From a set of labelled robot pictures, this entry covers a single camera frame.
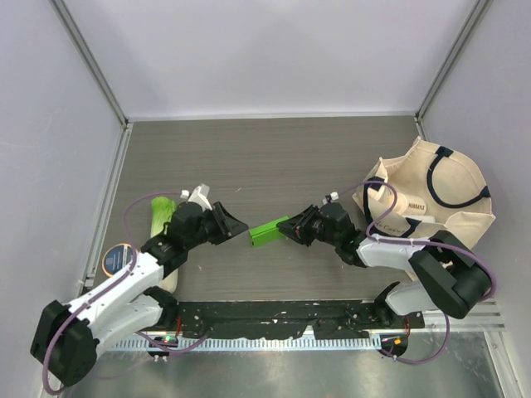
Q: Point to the napa cabbage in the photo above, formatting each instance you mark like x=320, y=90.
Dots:
x=162, y=210

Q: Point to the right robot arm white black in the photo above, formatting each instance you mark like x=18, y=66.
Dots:
x=449, y=277

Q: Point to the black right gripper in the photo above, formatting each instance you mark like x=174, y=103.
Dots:
x=297, y=227

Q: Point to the green paper box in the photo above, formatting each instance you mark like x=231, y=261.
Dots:
x=266, y=233

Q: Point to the beige canvas tote bag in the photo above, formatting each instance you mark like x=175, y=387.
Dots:
x=438, y=182

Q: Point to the beige cap bottle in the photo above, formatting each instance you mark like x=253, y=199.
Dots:
x=401, y=204

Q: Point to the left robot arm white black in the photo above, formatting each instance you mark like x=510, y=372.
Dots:
x=70, y=337

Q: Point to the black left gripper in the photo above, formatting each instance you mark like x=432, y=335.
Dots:
x=227, y=226

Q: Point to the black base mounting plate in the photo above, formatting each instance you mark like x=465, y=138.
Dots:
x=282, y=320

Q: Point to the round blue yellow tin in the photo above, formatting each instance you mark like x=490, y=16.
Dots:
x=116, y=258

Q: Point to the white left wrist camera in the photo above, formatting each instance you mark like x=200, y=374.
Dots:
x=198, y=195

